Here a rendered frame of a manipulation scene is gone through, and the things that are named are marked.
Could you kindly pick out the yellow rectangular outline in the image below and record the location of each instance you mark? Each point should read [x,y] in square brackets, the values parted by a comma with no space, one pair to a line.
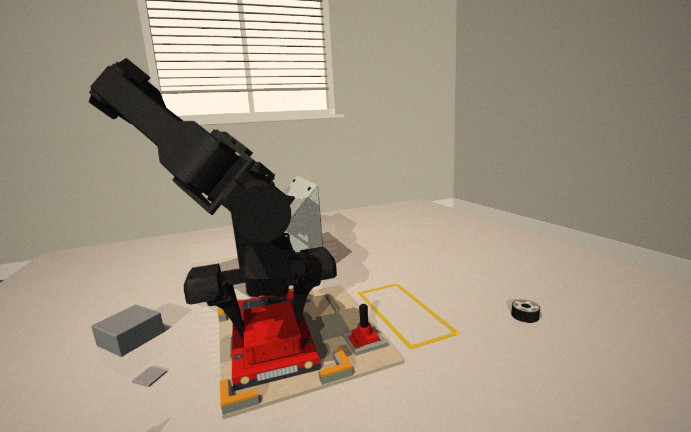
[396,331]

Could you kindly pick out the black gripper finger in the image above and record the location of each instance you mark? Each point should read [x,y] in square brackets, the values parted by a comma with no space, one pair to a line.
[231,307]
[300,294]

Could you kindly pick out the black toy tyre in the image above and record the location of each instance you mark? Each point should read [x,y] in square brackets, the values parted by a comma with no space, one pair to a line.
[525,311]

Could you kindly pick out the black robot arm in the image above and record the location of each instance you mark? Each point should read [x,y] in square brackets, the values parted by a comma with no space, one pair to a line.
[203,162]

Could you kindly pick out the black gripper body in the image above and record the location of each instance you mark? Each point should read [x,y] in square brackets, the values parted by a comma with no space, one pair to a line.
[208,283]

